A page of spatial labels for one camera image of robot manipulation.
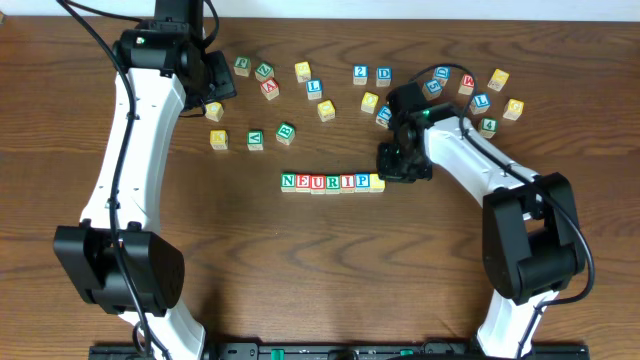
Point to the yellow S wooden block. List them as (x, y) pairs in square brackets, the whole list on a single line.
[(376, 184)]

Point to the yellow Q wooden block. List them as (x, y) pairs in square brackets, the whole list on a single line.
[(326, 110)]

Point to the yellow G block right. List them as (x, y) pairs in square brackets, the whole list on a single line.
[(513, 109)]

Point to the green V wooden block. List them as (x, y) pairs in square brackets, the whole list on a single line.
[(255, 140)]

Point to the yellow block far right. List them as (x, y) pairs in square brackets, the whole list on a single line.
[(498, 80)]

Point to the green 4 wooden block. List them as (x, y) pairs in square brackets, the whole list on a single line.
[(487, 127)]

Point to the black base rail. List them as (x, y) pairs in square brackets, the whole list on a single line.
[(429, 350)]

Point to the red U wooden block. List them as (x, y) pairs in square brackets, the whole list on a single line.
[(318, 184)]

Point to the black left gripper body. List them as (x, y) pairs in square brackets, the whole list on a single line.
[(220, 76)]

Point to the yellow 6 wooden block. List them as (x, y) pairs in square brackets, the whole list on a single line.
[(303, 71)]

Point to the yellow K wooden block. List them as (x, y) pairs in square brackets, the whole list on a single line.
[(219, 139)]

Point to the green N wooden block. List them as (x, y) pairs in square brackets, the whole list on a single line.
[(288, 182)]

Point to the green J wooden block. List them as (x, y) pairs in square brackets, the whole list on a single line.
[(242, 66)]

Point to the green B wooden block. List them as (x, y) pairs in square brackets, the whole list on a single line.
[(285, 133)]

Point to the green Z wooden block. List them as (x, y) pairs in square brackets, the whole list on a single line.
[(264, 71)]

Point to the red I wooden block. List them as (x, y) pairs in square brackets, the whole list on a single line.
[(347, 183)]

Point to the blue D block right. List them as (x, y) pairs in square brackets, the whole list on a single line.
[(442, 74)]

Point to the blue 2 wooden block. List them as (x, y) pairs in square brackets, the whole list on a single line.
[(360, 74)]

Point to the blue L block right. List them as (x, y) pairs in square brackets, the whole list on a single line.
[(480, 104)]

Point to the blue 5 wooden block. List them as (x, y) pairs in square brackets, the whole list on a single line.
[(432, 89)]

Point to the yellow C wooden block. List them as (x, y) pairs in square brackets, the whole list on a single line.
[(214, 111)]

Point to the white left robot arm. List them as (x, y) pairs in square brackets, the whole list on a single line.
[(115, 256)]

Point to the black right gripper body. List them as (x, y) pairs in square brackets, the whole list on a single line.
[(400, 167)]

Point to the blue L wooden block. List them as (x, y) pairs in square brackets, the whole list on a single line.
[(314, 89)]

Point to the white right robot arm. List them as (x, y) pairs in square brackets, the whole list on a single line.
[(532, 245)]

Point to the red E wooden block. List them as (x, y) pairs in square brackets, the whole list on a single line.
[(303, 183)]

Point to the blue P wooden block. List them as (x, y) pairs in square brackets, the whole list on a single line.
[(362, 182)]

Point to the red M wooden block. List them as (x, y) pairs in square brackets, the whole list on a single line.
[(467, 85)]

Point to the green R wooden block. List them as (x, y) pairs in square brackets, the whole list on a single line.
[(333, 184)]

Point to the red A wooden block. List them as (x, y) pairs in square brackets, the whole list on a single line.
[(270, 89)]

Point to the yellow G wooden block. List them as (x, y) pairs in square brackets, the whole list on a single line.
[(369, 102)]

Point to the blue D wooden block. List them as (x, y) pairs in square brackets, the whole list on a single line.
[(383, 76)]

